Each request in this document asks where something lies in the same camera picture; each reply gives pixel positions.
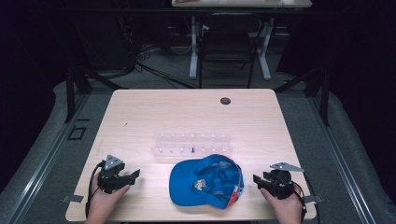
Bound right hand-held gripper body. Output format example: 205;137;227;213
262;161;305;201

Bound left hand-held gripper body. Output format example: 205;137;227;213
97;154;132;195

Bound blue baseball cap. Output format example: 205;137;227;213
168;153;246;210

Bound person's left hand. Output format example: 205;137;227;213
86;181;132;219

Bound person's right hand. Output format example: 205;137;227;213
260;188;304;220

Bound clear acrylic peg rack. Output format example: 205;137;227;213
150;132;234;158

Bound black metal stand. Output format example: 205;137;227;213
273;62;332;127
64;60;129;124

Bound black chair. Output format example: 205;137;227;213
197;12;264;90

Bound white-legged desk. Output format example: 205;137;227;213
171;0;313;82

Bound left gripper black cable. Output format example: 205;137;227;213
84;161;106;218

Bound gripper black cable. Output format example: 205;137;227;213
279;175;308;224
84;161;106;218

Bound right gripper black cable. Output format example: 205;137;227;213
279;175;308;224

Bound grey table bracket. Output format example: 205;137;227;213
61;193;85;204
303;194;324;205

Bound aluminium floor rail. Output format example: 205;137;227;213
2;92;92;224
306;92;379;224

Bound black floor cables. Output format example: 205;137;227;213
118;15;198;90

